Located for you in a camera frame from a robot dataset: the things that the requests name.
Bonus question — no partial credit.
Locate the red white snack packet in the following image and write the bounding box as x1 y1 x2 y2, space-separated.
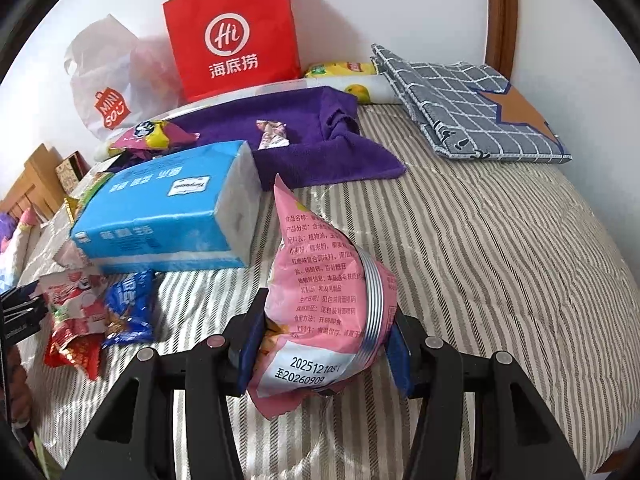
37 265 108 336

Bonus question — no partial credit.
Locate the blue snack packet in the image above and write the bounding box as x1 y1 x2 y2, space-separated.
102 270 157 347

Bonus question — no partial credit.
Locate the patterned small box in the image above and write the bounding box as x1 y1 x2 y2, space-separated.
55 152 91 191

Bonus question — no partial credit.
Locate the red paper bag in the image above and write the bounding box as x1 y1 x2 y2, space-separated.
162 0 302 102

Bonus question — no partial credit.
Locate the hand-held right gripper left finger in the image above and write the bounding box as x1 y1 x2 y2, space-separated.
62 287 268 480

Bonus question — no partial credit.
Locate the pink yellow snack packet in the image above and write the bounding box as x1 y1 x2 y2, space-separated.
109 119 200 157

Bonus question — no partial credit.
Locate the purple towel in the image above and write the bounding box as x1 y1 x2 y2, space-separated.
165 86 407 192

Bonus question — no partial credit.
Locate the white lemon print roll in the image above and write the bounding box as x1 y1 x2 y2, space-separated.
252 72 401 106

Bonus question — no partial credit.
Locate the small pink white snack packet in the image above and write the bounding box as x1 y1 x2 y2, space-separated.
255 119 291 151

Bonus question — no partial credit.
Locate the grey checked folded cloth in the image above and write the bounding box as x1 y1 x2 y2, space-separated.
371 44 572 165

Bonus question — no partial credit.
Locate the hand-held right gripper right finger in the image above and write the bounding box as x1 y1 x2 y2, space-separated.
385 310 586 480

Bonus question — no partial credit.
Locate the striped bed quilt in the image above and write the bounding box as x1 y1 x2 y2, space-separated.
15 105 640 480

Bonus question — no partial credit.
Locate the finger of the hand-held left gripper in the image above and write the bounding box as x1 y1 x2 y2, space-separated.
0 282 48 328

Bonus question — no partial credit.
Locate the colourful printed cloth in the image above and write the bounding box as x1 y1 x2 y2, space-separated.
0 210 43 281

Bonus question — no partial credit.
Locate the blue tissue pack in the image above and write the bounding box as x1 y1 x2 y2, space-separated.
70 140 263 275

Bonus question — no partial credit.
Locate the green snack packet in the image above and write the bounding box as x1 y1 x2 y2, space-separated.
62 172 116 223

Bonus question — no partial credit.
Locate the white plastic bag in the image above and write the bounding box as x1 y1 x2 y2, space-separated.
64 14 183 142

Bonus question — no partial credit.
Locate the curved wooden headboard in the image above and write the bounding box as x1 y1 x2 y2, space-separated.
485 0 518 83

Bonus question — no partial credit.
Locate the large pink snack packet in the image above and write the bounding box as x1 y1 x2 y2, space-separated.
248 174 398 420

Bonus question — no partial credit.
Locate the wooden cabinet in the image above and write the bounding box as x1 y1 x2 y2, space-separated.
0 144 63 221

